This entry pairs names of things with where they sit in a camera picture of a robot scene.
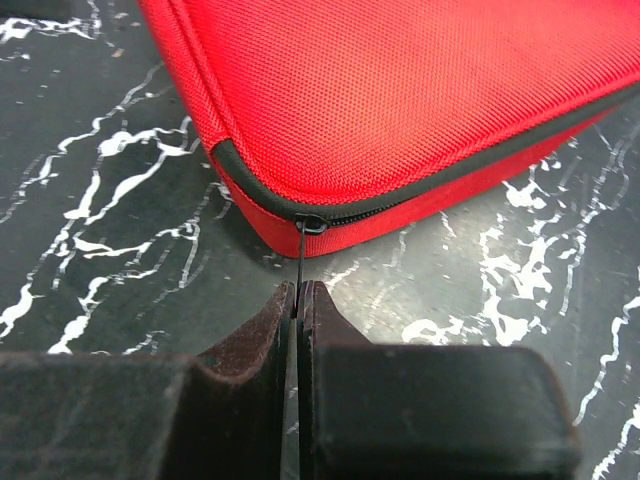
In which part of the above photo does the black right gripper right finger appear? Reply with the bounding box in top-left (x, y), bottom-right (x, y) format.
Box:
top-left (298, 281), bottom-right (581, 479)

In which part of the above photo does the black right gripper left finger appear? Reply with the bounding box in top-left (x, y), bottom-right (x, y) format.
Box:
top-left (1, 282), bottom-right (295, 479)

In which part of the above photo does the red black medicine case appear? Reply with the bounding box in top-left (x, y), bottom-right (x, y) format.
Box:
top-left (140, 1), bottom-right (639, 258)

